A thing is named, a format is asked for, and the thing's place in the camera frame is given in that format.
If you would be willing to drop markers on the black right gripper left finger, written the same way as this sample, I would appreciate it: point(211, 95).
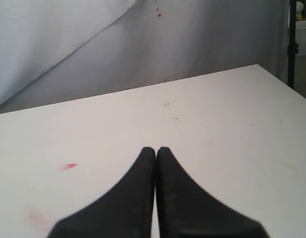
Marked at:
point(125, 211)

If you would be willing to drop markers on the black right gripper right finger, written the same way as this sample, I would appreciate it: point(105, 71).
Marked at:
point(185, 210)

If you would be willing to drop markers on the white backdrop cloth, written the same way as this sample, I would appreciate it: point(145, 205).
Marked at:
point(158, 41)

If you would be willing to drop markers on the black stand pole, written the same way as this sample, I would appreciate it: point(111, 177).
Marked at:
point(292, 48)

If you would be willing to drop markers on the white plastic bucket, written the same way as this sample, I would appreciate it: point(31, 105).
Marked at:
point(301, 38)

